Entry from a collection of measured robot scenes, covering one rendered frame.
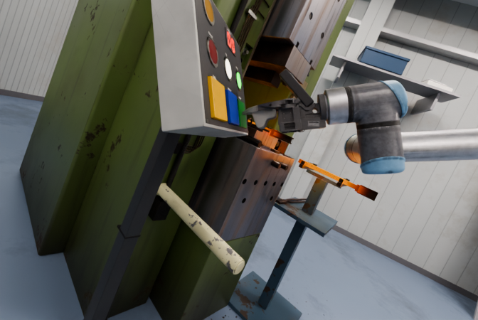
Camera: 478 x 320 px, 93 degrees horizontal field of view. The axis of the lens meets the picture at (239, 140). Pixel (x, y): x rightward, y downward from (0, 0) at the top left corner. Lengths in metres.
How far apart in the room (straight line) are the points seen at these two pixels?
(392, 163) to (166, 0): 0.56
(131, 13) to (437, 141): 1.21
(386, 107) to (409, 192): 3.67
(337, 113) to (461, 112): 3.96
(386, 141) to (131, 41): 1.08
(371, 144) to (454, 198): 3.93
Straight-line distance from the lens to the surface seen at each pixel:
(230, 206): 0.98
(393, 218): 4.26
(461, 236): 4.65
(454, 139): 0.82
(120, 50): 1.22
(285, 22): 1.07
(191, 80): 0.39
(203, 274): 1.15
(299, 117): 0.58
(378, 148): 0.60
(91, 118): 1.24
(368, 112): 0.60
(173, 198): 0.88
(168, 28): 0.45
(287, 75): 0.62
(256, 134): 0.99
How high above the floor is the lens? 0.99
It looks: 5 degrees down
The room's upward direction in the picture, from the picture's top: 24 degrees clockwise
